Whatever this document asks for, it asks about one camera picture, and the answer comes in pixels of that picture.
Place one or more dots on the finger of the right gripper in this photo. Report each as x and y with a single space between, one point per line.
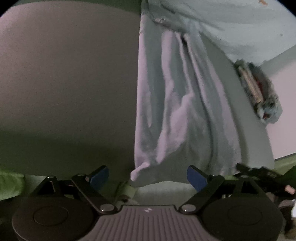
259 173

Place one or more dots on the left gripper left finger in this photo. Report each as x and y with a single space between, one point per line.
89 186

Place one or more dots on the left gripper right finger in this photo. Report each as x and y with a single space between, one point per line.
205 185

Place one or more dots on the light blue t-shirt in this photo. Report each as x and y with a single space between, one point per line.
191 107

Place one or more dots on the stack of folded clothes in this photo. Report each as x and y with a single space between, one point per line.
260 91

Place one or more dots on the carrot print backdrop sheet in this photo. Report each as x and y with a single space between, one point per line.
255 31

